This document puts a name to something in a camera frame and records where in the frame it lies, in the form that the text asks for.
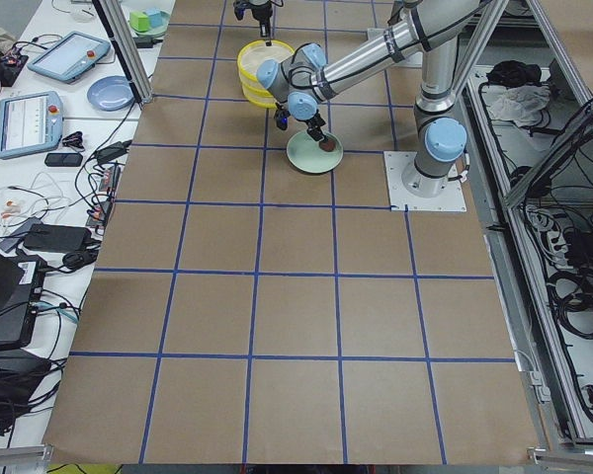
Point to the green foam block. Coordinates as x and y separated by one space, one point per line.
138 21

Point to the yellow top steamer layer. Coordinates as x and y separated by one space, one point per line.
252 80

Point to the blue foam block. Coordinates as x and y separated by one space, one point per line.
154 17

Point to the right teach pendant tablet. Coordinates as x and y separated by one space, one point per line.
70 57

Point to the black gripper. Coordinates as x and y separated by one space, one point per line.
314 123
260 13

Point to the yellow steamer layer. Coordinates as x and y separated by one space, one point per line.
258 97
252 80

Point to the aluminium frame post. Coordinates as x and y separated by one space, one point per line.
117 29

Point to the black power adapter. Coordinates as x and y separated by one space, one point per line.
56 238

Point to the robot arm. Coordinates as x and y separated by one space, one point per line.
449 35
261 11

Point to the yellow bottom steamer layer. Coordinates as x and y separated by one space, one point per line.
258 97

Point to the brown bun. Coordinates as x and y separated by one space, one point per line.
330 146

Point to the teach pendant tablet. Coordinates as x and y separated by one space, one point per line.
70 57
30 124

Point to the left teach pendant tablet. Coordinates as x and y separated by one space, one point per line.
30 124

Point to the white steamer cloth liner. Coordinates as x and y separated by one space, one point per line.
254 54

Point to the black electronics box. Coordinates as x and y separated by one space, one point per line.
21 283

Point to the blue plate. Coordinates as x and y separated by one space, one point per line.
110 93

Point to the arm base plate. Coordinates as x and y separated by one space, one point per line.
408 190

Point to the green bowl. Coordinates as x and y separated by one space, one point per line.
157 32

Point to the light green plate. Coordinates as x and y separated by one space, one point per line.
306 155

